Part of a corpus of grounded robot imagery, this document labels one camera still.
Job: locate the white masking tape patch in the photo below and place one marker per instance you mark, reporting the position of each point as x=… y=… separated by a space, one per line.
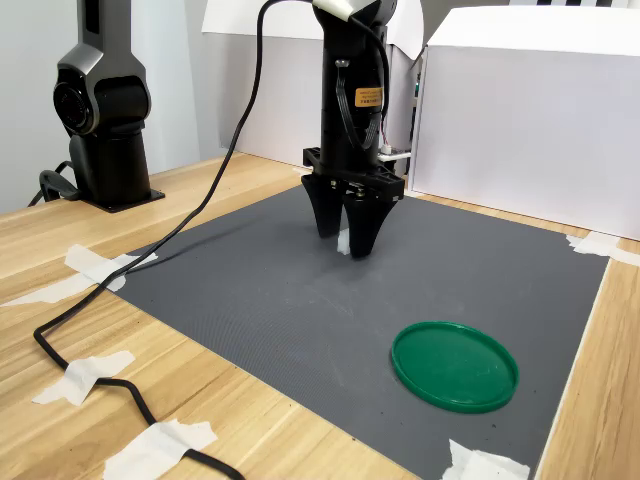
x=155 y=445
x=85 y=375
x=480 y=465
x=595 y=245
x=85 y=267

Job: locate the round green lid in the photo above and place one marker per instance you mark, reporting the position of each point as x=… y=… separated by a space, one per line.
x=455 y=367

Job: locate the dark grey mat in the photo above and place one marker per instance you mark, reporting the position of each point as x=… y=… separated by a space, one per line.
x=300 y=310

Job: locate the small white plastic terminal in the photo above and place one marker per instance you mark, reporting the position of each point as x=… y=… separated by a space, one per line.
x=343 y=244

